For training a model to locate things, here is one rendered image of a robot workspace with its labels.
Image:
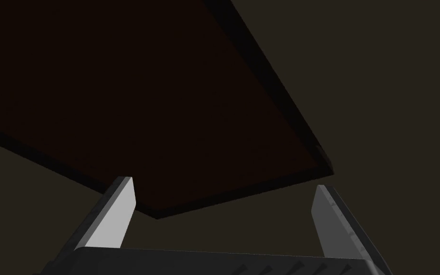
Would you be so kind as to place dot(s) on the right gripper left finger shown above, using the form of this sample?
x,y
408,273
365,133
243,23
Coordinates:
x,y
109,221

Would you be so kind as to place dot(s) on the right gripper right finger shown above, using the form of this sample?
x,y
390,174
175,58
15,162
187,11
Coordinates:
x,y
338,229

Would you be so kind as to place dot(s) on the dark brown table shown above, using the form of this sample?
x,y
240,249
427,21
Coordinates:
x,y
147,103

